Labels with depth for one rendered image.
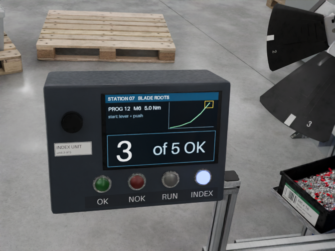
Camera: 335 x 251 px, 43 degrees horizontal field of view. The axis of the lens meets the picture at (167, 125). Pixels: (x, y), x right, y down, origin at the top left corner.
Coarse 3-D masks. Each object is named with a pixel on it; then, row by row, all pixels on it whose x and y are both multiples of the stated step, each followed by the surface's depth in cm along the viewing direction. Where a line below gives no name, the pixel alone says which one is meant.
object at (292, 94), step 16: (304, 64) 118; (320, 64) 116; (288, 80) 119; (304, 80) 117; (320, 80) 115; (272, 96) 120; (288, 96) 118; (304, 96) 116; (320, 96) 115; (272, 112) 119; (288, 112) 117; (304, 112) 115; (320, 112) 114; (304, 128) 114; (320, 128) 112
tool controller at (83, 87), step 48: (48, 96) 55; (96, 96) 57; (144, 96) 58; (192, 96) 59; (48, 144) 57; (96, 144) 59; (144, 144) 60; (192, 144) 62; (96, 192) 61; (144, 192) 62; (192, 192) 64
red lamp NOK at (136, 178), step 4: (132, 176) 61; (136, 176) 61; (140, 176) 61; (144, 176) 61; (128, 180) 61; (132, 180) 61; (136, 180) 60; (140, 180) 61; (144, 180) 61; (128, 184) 61; (132, 184) 61; (136, 184) 61; (140, 184) 61; (144, 184) 62; (132, 188) 61; (136, 188) 61; (140, 188) 62
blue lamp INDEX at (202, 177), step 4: (204, 168) 63; (196, 172) 63; (200, 172) 63; (204, 172) 63; (208, 172) 63; (196, 176) 63; (200, 176) 63; (204, 176) 63; (208, 176) 63; (196, 180) 63; (200, 180) 63; (204, 180) 63; (208, 180) 63; (200, 184) 64; (204, 184) 64
